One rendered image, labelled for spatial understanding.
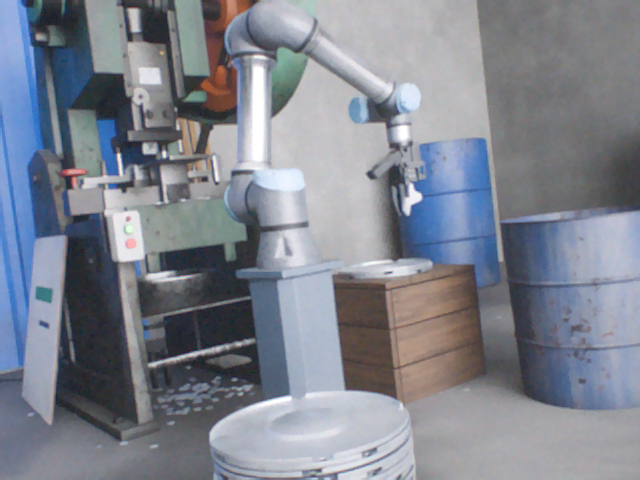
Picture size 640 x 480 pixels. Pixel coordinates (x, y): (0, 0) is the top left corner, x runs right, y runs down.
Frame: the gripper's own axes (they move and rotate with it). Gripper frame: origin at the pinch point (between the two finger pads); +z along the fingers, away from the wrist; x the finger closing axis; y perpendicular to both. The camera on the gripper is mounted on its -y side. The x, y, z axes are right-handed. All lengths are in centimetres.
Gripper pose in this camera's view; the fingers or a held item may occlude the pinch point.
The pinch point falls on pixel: (402, 211)
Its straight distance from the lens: 193.7
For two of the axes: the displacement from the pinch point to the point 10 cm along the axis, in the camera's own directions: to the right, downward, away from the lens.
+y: 9.2, -1.3, 3.7
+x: -3.7, -0.1, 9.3
